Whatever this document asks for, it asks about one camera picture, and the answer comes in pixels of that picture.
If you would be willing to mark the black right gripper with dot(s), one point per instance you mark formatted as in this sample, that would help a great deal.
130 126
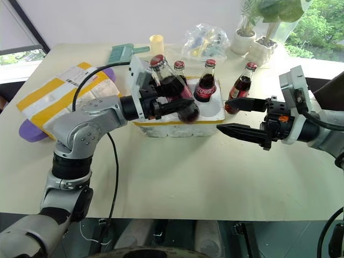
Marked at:
278 126

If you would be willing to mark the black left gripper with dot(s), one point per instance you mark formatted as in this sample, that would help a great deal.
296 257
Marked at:
150 107

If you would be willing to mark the glass cola bottle red cap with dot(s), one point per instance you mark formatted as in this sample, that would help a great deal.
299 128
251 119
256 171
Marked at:
239 90
179 65
205 90
188 113

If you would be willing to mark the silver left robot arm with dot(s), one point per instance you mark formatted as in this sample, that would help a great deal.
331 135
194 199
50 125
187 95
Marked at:
80 129

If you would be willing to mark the white foam crate yellow tape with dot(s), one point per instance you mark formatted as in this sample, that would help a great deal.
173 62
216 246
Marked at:
182 130

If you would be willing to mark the white foam box yellow tape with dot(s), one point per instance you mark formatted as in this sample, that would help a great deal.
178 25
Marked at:
51 99

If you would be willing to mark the pale yellow plastic cup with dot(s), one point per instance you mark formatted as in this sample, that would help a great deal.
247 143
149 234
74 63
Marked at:
157 44

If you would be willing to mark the clear plastic bag with items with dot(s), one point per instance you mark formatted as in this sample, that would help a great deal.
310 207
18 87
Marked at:
204 43

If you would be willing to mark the green dustpan with brush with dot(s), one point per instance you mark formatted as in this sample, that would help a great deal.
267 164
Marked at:
121 53

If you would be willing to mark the broad-leaf plant bumpy white pot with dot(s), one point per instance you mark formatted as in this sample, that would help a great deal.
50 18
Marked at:
262 51

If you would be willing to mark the thin-leaf plant round white pot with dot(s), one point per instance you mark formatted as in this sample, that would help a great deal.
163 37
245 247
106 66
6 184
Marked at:
243 40

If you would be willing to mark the dark brown chair back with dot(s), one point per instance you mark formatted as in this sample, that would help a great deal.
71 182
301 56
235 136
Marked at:
326 91

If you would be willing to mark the purple foam board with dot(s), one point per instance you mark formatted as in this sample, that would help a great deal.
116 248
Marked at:
31 133

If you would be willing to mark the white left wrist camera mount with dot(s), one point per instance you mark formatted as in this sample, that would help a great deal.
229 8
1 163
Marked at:
137 72

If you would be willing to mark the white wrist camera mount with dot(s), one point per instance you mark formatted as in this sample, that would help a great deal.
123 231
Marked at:
137 72
291 80

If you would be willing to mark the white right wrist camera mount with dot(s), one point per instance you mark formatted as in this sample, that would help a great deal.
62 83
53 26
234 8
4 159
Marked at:
291 80

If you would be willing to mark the black metal bracket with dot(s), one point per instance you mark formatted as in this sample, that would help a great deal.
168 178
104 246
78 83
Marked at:
246 236

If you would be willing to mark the black window frame bar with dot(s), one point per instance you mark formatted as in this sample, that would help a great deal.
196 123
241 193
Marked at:
32 27

